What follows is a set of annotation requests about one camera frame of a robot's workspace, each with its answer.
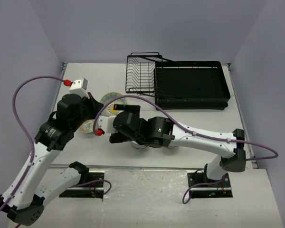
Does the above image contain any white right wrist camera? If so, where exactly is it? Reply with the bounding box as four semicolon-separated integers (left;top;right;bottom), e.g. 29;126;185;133
94;116;117;136

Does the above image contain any black wire dish rack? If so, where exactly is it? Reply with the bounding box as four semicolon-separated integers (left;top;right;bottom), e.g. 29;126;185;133
125;52;171;97

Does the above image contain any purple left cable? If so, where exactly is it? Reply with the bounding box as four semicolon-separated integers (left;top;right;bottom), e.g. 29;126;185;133
0;76;71;219

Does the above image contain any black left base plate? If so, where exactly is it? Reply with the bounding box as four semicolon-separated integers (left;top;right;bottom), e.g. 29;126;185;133
59;172;105;199

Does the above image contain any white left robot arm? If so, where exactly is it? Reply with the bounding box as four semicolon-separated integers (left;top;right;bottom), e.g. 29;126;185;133
0;93;103;226

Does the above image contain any white bowl front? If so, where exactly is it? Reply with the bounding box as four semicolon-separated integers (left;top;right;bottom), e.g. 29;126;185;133
130;141;147;150

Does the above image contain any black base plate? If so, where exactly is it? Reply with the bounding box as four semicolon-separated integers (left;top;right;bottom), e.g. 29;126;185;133
186;170;233;199
59;172;105;199

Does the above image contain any white green floral bowl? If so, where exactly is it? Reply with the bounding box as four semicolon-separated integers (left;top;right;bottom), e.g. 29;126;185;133
79;120;94;133

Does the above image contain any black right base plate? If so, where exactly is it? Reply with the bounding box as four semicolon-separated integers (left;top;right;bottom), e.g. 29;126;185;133
186;170;233;199

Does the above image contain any beige floral bowl front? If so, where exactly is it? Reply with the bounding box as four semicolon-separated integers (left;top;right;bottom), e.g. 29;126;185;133
167;146;178;150

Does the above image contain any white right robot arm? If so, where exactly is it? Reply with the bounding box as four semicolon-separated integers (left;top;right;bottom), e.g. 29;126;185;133
95;104;246;187

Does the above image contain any yellow patterned bowl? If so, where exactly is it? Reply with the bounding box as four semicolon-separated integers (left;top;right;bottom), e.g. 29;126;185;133
99;92;128;117

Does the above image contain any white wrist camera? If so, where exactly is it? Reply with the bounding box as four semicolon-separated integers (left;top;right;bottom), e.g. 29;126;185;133
69;77;88;98
94;116;117;136

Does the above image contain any black dish drying tray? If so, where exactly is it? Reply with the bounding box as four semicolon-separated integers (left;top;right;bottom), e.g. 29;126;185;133
154;61;231;110

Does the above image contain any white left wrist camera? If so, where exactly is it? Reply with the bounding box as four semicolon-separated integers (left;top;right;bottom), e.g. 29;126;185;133
69;77;88;98

